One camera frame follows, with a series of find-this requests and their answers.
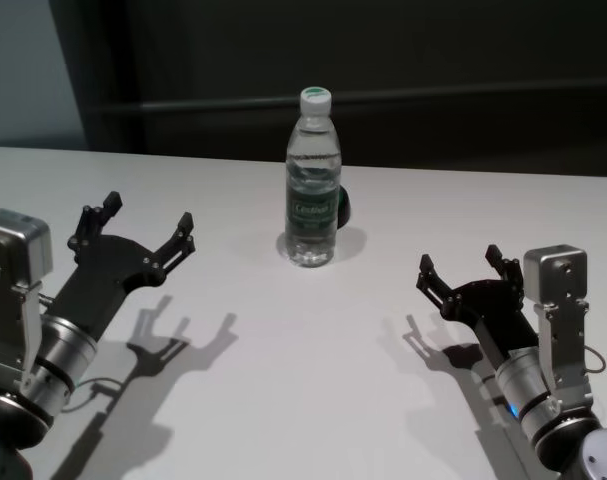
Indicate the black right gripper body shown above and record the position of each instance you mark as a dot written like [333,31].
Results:
[498,320]

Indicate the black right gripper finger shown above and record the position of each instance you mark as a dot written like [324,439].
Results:
[435,290]
[508,272]

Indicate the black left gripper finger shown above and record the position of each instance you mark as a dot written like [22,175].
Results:
[93,222]
[173,255]

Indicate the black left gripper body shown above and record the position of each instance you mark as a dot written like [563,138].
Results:
[98,285]

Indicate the clear water bottle green label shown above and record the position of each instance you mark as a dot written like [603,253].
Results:
[313,200]

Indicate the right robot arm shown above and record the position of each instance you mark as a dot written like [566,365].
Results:
[528,395]

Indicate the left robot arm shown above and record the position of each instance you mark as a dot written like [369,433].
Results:
[63,355]

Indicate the green black push button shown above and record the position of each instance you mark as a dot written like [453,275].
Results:
[346,210]

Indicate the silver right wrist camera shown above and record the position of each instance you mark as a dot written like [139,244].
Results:
[558,280]

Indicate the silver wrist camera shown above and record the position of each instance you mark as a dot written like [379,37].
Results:
[558,280]
[13,250]

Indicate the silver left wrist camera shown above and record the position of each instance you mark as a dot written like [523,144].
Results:
[13,250]

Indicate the dark wide vertical post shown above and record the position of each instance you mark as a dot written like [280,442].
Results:
[113,75]

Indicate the thin grey horizontal rail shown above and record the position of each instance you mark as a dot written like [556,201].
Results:
[433,102]

